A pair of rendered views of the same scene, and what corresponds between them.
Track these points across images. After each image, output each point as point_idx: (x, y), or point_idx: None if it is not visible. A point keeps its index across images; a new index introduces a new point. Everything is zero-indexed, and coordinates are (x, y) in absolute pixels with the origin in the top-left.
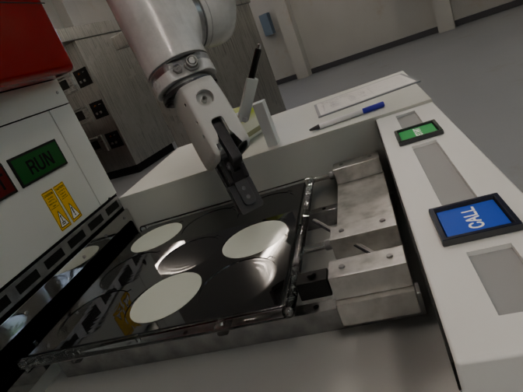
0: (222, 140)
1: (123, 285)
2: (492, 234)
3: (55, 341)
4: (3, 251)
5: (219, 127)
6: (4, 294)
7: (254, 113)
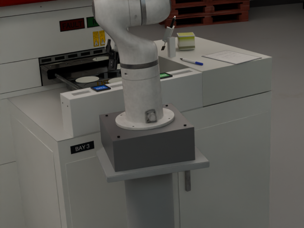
0: (107, 46)
1: (90, 72)
2: (94, 90)
3: (64, 74)
4: (70, 44)
5: (109, 42)
6: (64, 55)
7: (191, 39)
